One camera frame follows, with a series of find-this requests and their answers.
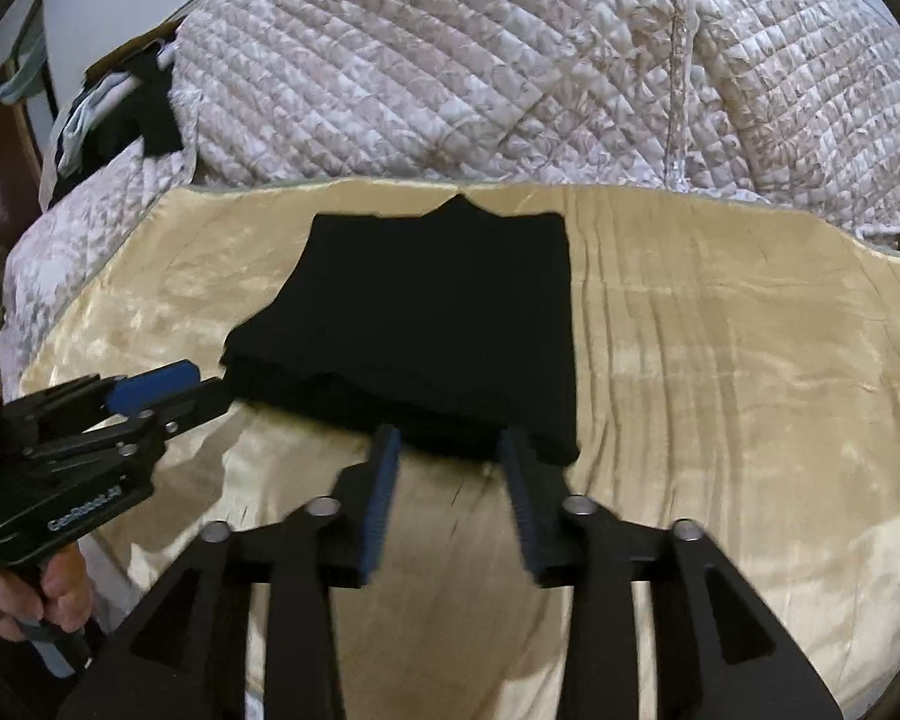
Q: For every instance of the pale green hanging cloth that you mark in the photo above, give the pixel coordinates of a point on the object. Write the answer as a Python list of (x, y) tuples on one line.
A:
[(19, 75)]

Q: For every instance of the person's left hand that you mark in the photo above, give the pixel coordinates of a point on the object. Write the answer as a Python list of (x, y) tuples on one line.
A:
[(64, 592)]

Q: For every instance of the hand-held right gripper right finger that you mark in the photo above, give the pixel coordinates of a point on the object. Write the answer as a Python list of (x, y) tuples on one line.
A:
[(525, 510)]

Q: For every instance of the white quilted comforter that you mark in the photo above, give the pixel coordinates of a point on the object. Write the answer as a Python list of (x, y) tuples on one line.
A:
[(457, 67)]

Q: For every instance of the light blue cloth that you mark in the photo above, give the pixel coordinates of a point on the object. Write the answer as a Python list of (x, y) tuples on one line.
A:
[(82, 120)]

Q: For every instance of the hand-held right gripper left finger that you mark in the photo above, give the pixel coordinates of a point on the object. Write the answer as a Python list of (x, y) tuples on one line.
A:
[(379, 510)]

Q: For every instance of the brown wooden door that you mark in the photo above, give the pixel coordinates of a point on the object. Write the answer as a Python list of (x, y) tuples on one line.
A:
[(0, 157)]

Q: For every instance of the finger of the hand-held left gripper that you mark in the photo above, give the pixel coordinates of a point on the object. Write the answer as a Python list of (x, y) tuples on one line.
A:
[(195, 405), (154, 384)]

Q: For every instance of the black pants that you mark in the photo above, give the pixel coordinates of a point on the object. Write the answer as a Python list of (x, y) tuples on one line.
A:
[(435, 315)]

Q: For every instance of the dark cloth pile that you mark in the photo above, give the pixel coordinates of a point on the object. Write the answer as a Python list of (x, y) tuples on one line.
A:
[(154, 112)]

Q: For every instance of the beige satin bedsheet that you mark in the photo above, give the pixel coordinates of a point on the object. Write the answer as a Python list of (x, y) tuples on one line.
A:
[(720, 390)]

